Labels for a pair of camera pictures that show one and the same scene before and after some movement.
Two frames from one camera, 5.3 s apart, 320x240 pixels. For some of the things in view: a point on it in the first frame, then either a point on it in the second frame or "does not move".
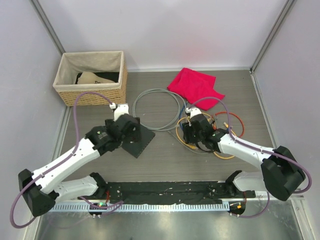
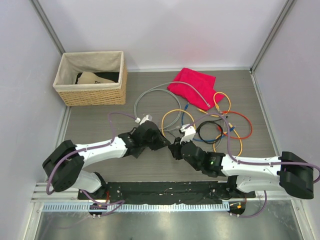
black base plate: [175, 192] does not move
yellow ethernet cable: [191, 146] -> [175, 110]
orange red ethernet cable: [214, 127] -> [219, 128]
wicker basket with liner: [105, 72] does not move
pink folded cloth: [193, 86] does not move
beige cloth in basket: [87, 77] does not move
